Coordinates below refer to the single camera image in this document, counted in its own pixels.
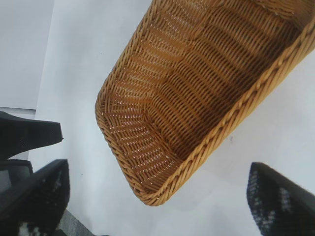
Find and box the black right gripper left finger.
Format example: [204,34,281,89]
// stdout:
[0,159,71,236]

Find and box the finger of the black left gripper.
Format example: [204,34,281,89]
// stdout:
[0,110,63,160]

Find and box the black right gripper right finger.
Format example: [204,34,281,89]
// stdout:
[246,162,315,236]

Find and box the brown woven wicker basket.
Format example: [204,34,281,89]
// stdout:
[94,0,315,207]

